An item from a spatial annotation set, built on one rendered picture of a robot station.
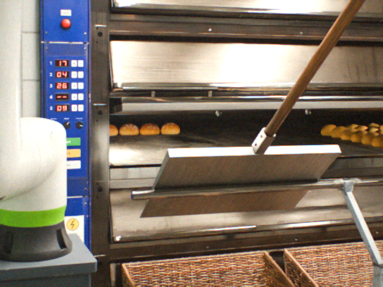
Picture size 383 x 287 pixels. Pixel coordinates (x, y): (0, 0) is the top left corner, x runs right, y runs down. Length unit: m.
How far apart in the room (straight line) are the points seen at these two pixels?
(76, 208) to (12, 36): 1.30
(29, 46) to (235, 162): 0.77
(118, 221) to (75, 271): 1.16
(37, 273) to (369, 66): 1.82
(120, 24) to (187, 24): 0.24
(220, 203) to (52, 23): 0.78
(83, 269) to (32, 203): 0.15
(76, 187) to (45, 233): 1.06
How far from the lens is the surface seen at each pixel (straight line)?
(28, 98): 2.32
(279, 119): 1.91
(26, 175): 1.17
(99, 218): 2.42
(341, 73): 2.70
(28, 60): 2.31
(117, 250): 2.46
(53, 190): 1.28
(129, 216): 2.44
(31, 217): 1.28
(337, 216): 2.76
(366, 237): 2.25
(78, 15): 2.31
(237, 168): 2.07
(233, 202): 2.27
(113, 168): 2.39
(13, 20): 1.12
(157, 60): 2.41
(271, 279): 2.59
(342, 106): 2.55
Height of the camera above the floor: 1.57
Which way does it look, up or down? 7 degrees down
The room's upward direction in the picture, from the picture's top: 1 degrees clockwise
